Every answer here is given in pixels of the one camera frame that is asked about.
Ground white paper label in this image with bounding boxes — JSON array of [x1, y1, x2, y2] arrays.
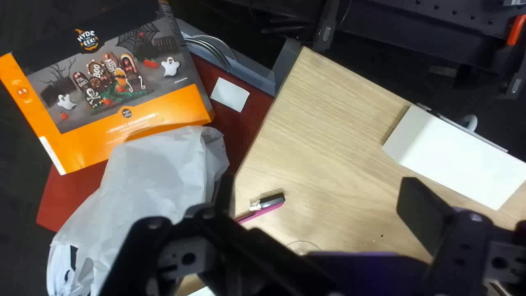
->
[[211, 78, 250, 112]]

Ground red flat board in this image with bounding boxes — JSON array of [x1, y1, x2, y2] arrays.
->
[[37, 57, 273, 232]]

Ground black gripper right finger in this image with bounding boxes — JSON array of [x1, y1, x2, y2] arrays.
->
[[397, 178, 526, 296]]

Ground white rectangular box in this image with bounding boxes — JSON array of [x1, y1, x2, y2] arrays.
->
[[382, 106, 526, 211]]

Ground white plastic bag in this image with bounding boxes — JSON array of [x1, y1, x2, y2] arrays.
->
[[47, 127, 229, 296]]

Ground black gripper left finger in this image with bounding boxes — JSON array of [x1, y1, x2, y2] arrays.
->
[[101, 203, 232, 296]]

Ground orange halloween cookie kit box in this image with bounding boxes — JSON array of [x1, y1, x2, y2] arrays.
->
[[0, 12, 213, 175]]

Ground pink marker pen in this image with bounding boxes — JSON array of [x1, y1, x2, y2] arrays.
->
[[237, 193, 287, 224]]

